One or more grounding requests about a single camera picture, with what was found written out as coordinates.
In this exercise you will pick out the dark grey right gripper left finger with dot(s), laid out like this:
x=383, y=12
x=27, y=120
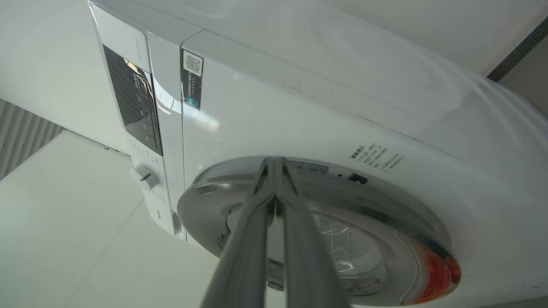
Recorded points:
x=246, y=252

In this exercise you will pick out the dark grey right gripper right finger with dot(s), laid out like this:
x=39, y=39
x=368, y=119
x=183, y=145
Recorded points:
x=306, y=252

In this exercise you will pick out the round chrome washing machine door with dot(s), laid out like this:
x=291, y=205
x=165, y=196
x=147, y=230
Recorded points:
x=376, y=239

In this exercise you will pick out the white front-load washing machine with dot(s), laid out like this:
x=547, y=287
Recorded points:
x=325, y=107

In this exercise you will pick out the white program selector knob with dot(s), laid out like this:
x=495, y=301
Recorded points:
x=144, y=176

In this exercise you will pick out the black QR code sticker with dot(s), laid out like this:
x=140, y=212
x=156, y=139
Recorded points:
x=191, y=79

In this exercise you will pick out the black glossy control display panel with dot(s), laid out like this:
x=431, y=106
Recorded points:
x=136, y=102

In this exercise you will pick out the white detergent drawer front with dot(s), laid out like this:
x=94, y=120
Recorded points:
x=121, y=36

